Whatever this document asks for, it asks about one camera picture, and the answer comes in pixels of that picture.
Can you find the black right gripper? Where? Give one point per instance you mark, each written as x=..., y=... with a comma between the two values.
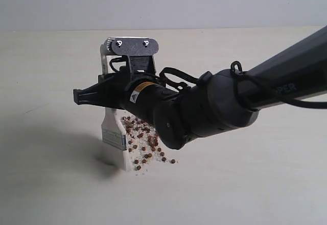
x=145, y=96

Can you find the white paint brush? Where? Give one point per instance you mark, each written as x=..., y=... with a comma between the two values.
x=114, y=135

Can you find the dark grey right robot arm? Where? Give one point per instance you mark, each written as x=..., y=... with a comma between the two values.
x=183, y=108

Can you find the pile of brown pellets and grains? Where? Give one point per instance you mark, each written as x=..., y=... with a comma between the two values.
x=143, y=144

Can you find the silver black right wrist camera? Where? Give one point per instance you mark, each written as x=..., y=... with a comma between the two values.
x=138, y=51

